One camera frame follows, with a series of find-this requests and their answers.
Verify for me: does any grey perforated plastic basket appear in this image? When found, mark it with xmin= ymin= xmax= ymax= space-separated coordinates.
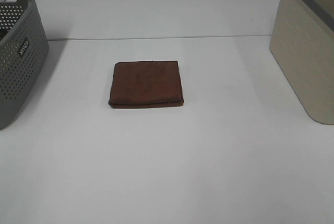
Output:
xmin=1 ymin=0 xmax=49 ymax=128

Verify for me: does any brown towel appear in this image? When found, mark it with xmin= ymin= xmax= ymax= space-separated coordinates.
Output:
xmin=109 ymin=61 xmax=184 ymax=109

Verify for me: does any beige plastic storage bin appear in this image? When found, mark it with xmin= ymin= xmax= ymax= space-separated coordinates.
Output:
xmin=269 ymin=0 xmax=333 ymax=125

